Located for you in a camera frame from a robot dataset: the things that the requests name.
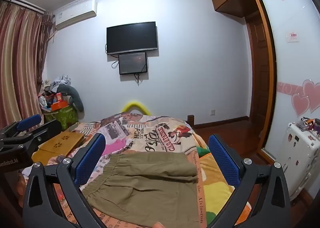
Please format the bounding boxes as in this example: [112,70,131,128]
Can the yellow orange plush blanket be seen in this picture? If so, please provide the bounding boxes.
[196,143,250,228]

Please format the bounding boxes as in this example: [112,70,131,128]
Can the black wall television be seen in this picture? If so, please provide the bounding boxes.
[106,21,158,55]

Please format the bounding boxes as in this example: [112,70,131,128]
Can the striped red curtain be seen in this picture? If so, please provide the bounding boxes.
[0,1,54,129]

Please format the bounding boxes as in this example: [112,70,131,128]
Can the khaki pants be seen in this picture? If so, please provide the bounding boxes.
[81,153,206,228]

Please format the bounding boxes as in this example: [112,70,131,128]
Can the white heart sticker wardrobe door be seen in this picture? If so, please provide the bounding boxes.
[252,0,320,159]

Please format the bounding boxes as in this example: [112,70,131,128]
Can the small black wall monitor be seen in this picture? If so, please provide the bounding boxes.
[118,52,147,75]

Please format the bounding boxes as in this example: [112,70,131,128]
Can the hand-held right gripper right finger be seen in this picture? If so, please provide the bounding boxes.
[207,134,292,228]

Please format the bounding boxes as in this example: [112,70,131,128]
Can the pile of grey clothes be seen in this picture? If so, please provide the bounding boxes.
[44,74,72,94]

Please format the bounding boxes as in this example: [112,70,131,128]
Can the yellow curved headboard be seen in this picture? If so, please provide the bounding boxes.
[121,101,152,115]

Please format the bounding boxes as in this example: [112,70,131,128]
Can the white air conditioner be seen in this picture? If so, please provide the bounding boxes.
[54,0,97,30]

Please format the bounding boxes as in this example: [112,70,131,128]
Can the orange box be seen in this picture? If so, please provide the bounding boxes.
[50,100,68,112]

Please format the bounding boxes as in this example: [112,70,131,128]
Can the white suitcase with stickers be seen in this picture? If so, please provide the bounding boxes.
[274,121,320,201]

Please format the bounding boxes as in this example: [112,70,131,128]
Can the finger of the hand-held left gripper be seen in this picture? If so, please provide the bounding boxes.
[0,119,62,152]
[0,114,42,139]

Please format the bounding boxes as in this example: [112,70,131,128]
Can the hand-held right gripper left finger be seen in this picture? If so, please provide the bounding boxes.
[22,133,107,228]

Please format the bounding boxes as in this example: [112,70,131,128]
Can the small bottles and boxes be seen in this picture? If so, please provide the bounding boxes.
[296,117,320,136]

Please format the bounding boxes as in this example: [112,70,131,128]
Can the wooden lap table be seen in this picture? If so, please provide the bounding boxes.
[32,131,85,166]

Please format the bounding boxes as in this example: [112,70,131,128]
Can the newspaper print bed sheet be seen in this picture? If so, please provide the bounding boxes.
[21,113,210,228]

